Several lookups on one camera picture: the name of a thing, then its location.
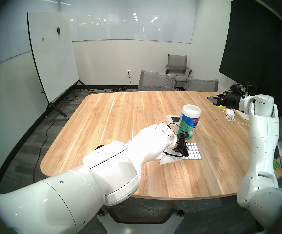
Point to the table power outlet panel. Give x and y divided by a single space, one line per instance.
171 119

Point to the written-on wall whiteboard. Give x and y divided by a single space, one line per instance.
4 41

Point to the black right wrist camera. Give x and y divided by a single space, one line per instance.
236 87

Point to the blue pen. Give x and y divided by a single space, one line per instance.
281 165

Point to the green scissors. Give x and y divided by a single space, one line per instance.
276 164

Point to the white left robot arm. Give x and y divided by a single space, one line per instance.
82 187

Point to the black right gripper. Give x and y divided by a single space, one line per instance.
232 100

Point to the black and yellow box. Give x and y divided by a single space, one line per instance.
276 151

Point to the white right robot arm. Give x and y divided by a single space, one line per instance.
263 143

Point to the disinfecting wipes canister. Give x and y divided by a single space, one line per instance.
188 121

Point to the grey armrest chair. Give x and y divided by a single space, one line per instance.
177 61

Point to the mobile whiteboard on stand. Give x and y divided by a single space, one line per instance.
53 53

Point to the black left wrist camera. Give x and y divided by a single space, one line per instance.
185 135

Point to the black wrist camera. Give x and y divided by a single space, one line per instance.
185 135
236 87

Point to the black wall screen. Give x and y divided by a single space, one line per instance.
260 53

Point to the white disinfecting wipe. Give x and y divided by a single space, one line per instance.
170 160

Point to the low grey mesh chair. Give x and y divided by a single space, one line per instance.
202 86

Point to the wide grey mesh chair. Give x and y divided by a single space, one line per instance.
156 81

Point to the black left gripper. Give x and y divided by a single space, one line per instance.
182 145

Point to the glass wall whiteboard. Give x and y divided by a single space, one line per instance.
131 24

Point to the white keyboard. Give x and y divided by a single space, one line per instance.
194 151

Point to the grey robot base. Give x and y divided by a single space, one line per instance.
143 228

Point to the white power adapter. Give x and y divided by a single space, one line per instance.
230 112

